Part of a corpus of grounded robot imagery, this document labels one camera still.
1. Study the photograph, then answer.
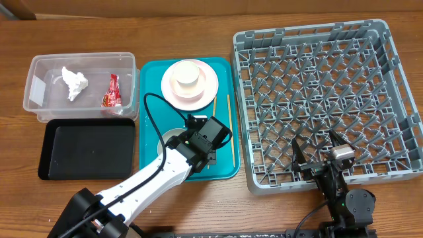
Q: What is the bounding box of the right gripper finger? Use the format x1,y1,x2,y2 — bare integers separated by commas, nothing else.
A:
292,139,307,165
329,129,350,147

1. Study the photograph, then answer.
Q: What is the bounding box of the white bowl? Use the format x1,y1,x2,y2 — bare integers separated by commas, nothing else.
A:
157,128,186,155

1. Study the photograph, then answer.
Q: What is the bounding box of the wooden chopstick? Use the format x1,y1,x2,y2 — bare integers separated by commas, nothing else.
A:
207,95,218,170
227,94,236,168

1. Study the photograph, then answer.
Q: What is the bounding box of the red snack wrapper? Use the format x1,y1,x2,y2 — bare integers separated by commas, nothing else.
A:
101,74,122,107

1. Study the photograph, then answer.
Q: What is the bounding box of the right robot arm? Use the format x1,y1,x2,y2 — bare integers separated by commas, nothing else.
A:
291,130,377,237

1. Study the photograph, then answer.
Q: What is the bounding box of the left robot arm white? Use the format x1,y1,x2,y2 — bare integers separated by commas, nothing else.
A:
49,116,233,237

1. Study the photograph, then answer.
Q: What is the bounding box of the grey dishwasher rack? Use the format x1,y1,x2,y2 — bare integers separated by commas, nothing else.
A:
231,19,422,195

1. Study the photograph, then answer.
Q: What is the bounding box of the teal serving tray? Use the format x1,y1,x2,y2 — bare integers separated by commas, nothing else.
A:
139,57,241,181

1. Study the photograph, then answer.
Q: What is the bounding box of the large pink plate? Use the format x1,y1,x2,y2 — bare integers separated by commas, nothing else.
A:
161,59,219,111

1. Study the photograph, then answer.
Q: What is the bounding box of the pale green cup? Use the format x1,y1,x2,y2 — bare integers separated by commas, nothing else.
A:
172,60,200,85

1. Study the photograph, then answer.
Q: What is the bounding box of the black tray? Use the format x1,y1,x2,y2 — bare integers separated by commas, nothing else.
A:
38,118,135,180

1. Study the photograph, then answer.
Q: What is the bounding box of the crumpled white tissue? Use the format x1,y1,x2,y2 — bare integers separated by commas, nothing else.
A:
61,67,89,101

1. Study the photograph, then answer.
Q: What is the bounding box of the clear plastic bin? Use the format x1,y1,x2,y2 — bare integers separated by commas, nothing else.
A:
23,52,139,122

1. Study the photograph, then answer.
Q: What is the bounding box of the white label sticker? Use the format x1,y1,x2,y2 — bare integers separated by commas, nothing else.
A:
29,75,46,106

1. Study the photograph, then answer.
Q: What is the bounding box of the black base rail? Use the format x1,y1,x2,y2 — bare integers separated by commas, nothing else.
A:
145,228,377,238

